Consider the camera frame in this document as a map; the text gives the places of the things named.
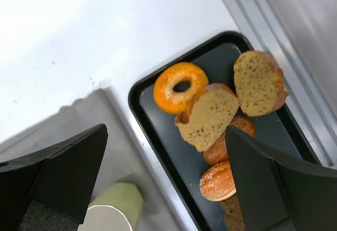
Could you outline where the brown glazed bun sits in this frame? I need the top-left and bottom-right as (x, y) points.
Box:
(203, 116), (255, 166)

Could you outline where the pale green mug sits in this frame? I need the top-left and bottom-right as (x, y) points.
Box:
(78, 183), (144, 231)

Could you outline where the orange glazed donut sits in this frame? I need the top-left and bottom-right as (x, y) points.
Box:
(153, 62), (209, 114)

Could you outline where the dark brown bread piece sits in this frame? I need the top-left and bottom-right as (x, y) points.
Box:
(220, 194), (246, 231)

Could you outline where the cut bread slice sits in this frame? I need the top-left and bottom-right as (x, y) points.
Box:
(174, 83), (240, 152)
(233, 51), (290, 117)

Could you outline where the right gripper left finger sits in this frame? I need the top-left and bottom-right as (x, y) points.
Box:
(1, 124), (108, 230)

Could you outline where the aluminium rail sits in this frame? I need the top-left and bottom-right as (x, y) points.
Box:
(222, 0), (336, 169)

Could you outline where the sugared round bun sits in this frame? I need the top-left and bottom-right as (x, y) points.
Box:
(199, 160), (236, 202)

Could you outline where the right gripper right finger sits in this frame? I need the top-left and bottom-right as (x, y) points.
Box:
(225, 126), (336, 230)

